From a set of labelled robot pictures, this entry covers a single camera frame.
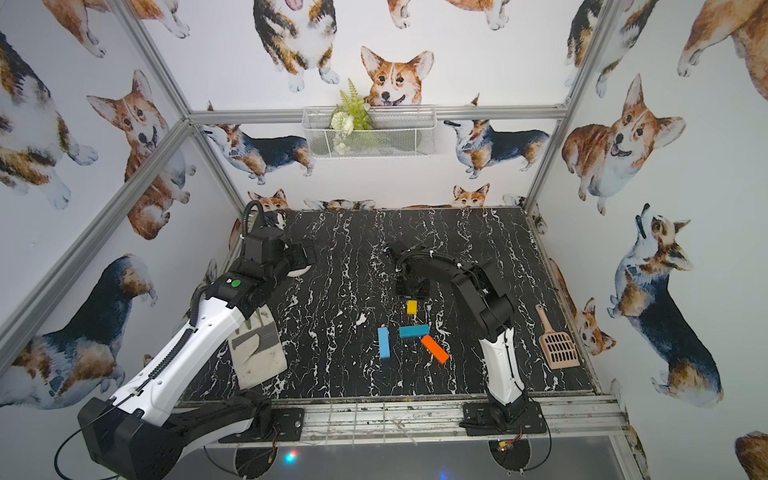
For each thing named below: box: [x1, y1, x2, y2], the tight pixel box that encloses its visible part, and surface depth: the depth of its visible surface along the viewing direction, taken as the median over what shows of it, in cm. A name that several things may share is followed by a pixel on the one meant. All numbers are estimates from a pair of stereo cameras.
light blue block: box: [377, 327, 391, 359], surface depth 88 cm
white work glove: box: [227, 304, 287, 389], surface depth 86 cm
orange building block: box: [421, 335, 450, 364], surface depth 87 cm
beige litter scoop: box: [536, 304, 581, 369], surface depth 85 cm
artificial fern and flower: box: [330, 78, 374, 155], surface depth 84 cm
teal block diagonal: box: [399, 324, 430, 338], surface depth 90 cm
